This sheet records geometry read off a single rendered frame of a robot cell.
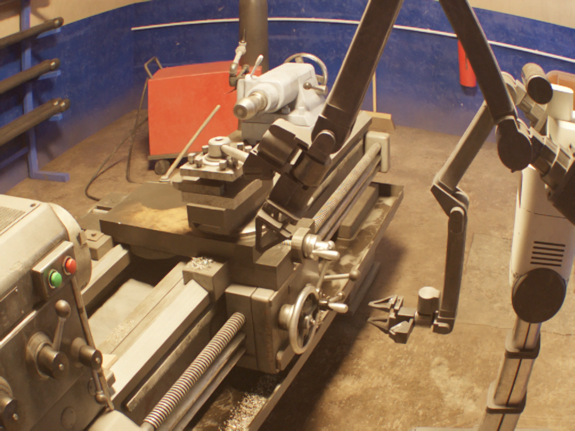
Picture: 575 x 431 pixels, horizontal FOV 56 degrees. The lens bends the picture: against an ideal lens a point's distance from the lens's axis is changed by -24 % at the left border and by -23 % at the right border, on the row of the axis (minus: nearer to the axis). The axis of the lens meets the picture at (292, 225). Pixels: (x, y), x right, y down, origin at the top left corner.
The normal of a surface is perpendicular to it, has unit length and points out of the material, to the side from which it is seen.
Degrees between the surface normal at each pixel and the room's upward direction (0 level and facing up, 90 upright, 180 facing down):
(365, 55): 91
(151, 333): 36
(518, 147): 90
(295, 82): 86
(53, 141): 90
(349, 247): 0
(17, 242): 45
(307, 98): 70
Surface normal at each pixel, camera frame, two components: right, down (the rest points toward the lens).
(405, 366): -0.03, -0.90
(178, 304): 0.52, -0.65
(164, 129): -0.02, 0.44
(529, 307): -0.29, 0.43
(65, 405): 0.93, 0.14
